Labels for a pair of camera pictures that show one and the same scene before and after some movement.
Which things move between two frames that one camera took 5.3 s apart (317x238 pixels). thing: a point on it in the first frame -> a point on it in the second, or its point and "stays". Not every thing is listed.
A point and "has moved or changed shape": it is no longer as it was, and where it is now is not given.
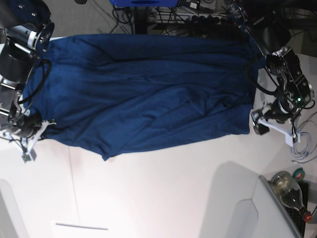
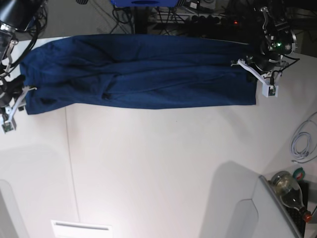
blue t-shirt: [109, 92] has moved or changed shape
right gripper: [280, 110] -> [267, 56]
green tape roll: [299, 174] stays
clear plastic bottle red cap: [287, 187] stays
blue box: [144, 3] stays
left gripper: [25, 124] -> [10, 89]
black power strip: [211, 20] stays
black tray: [295, 216] stays
